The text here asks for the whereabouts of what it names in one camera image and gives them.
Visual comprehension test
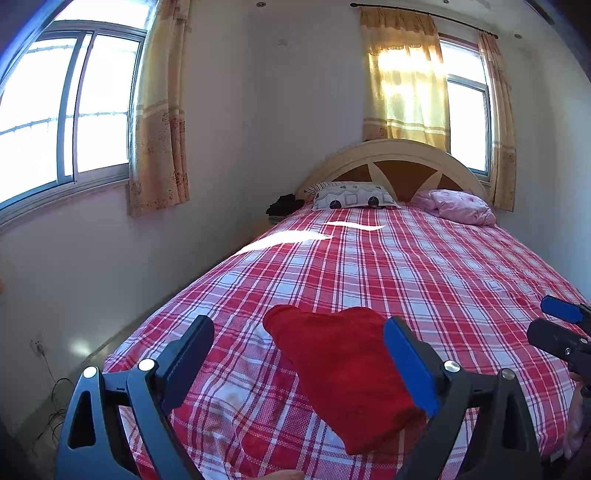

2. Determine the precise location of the dark clothes pile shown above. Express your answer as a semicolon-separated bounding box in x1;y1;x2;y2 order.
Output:
266;194;303;217

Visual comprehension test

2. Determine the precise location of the red knit sweater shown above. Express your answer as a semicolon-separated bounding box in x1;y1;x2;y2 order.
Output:
262;305;428;457

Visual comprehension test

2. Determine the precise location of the thin black cable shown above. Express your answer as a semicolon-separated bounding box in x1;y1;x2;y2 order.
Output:
44;353;77;439

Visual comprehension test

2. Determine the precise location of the black curtain rod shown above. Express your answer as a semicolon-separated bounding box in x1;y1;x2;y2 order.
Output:
350;2;499;38

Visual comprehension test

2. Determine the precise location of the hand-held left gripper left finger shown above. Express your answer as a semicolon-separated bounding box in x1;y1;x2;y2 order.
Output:
54;315;215;480

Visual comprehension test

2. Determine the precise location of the person's right forearm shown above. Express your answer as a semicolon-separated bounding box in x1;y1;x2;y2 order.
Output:
564;369;591;459

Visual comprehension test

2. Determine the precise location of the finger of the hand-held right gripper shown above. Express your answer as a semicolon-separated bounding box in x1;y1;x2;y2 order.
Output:
540;295;591;326
527;318;591;365

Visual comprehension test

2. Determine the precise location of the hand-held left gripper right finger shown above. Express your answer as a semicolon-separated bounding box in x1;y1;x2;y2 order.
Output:
383;316;542;480

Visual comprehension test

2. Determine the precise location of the yellow floral curtain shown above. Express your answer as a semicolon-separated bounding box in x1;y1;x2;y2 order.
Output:
128;0;191;217
478;30;517;213
360;7;451;153

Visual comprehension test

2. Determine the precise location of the large sliding window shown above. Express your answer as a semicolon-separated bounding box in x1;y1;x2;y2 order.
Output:
0;0;151;222

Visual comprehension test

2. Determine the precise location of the window behind headboard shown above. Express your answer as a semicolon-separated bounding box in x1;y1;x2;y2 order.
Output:
438;37;492;181

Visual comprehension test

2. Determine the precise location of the red plaid bedspread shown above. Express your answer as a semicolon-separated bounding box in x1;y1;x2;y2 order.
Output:
102;203;591;480

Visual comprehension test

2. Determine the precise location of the cream arched headboard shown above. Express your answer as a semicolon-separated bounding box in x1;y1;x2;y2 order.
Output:
295;138;491;206

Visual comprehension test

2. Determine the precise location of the grey patterned pillow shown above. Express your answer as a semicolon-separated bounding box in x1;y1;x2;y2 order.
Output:
306;181;400;212

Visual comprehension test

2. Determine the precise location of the pink pillow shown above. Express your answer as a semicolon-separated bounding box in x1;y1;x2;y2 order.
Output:
412;189;497;227

